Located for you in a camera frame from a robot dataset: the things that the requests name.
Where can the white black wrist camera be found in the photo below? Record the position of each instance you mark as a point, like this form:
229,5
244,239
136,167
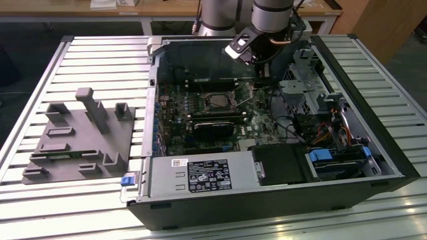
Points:
237,46

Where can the blue case latch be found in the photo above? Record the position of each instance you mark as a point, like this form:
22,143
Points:
127,181

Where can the silver power supply unit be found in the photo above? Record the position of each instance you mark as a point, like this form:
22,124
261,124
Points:
167,180

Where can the white box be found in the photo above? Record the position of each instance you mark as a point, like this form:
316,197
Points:
103,4

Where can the small blue latch tab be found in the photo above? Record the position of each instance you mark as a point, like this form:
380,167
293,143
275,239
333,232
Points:
365,152

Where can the wooden desk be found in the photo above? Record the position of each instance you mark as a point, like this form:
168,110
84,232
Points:
66,10

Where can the black graphics card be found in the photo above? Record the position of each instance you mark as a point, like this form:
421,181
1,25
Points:
213,131

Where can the green RAM stick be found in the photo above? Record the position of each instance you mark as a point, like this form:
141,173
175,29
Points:
73,155
216,117

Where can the CPU socket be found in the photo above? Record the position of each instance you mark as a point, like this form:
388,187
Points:
203,98

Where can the silver metal drive cage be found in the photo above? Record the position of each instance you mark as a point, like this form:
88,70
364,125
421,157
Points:
293,87

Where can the grey parts rack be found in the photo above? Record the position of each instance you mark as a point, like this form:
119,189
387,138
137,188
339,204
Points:
76,140

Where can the green motherboard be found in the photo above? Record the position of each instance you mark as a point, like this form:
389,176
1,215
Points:
263,125

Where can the black PC case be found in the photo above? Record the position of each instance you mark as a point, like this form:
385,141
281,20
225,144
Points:
233,212

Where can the blue disk carrier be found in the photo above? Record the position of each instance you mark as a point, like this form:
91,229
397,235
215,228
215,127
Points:
320,156

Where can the silver green CPU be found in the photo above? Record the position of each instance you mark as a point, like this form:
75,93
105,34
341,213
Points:
217,100

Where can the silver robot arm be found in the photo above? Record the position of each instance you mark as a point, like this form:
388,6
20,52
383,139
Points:
269,17

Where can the silver finned heat sink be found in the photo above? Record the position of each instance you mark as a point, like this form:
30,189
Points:
247,145

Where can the wooden cabinet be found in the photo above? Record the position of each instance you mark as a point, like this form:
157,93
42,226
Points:
383,25

